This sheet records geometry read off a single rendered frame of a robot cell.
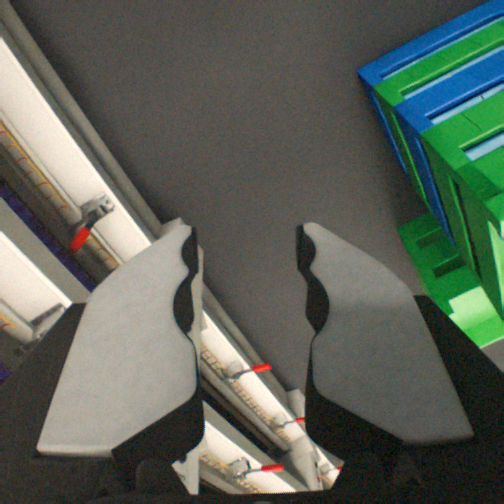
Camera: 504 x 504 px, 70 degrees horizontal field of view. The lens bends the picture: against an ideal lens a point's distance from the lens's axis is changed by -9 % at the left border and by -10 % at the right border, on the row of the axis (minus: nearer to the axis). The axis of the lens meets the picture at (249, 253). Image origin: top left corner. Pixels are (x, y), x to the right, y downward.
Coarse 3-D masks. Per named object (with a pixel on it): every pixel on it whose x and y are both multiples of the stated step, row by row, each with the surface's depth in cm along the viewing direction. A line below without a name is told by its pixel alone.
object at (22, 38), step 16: (0, 0) 45; (0, 16) 44; (16, 16) 48; (16, 32) 47; (32, 48) 50; (32, 64) 49; (48, 64) 53; (48, 80) 52; (64, 96) 55; (64, 112) 54; (80, 112) 58; (80, 128) 57; (96, 144) 60; (112, 160) 64; (112, 176) 62; (128, 192) 66; (144, 208) 70; (160, 224) 74
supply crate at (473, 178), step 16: (480, 160) 32; (496, 160) 31; (464, 176) 32; (480, 176) 31; (496, 176) 30; (464, 192) 34; (480, 192) 30; (496, 192) 29; (480, 208) 31; (496, 208) 28; (480, 224) 33; (496, 224) 28; (480, 240) 36; (496, 240) 39; (480, 256) 39; (496, 256) 33; (480, 272) 42; (496, 272) 35; (496, 288) 38; (496, 304) 41
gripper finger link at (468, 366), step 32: (448, 320) 8; (448, 352) 7; (480, 352) 7; (480, 384) 7; (480, 416) 6; (416, 448) 6; (448, 448) 6; (480, 448) 5; (416, 480) 6; (448, 480) 5; (480, 480) 5
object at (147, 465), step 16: (144, 464) 5; (160, 464) 5; (352, 464) 5; (368, 464) 5; (144, 480) 5; (160, 480) 5; (176, 480) 5; (336, 480) 5; (352, 480) 5; (368, 480) 5; (112, 496) 5; (128, 496) 5; (144, 496) 5; (160, 496) 5; (176, 496) 5; (192, 496) 5; (208, 496) 5; (224, 496) 5; (240, 496) 5; (256, 496) 5; (272, 496) 5; (288, 496) 5; (304, 496) 5; (320, 496) 5; (336, 496) 5; (352, 496) 5; (368, 496) 5; (384, 496) 5; (400, 496) 5; (416, 496) 5; (432, 496) 5; (448, 496) 5
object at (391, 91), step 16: (480, 32) 46; (496, 32) 44; (448, 48) 47; (464, 48) 45; (480, 48) 43; (496, 48) 48; (416, 64) 49; (432, 64) 47; (448, 64) 45; (464, 64) 49; (384, 80) 51; (400, 80) 49; (416, 80) 46; (432, 80) 51; (384, 96) 48; (400, 96) 46; (384, 112) 53; (400, 128) 50; (400, 144) 54; (416, 176) 55
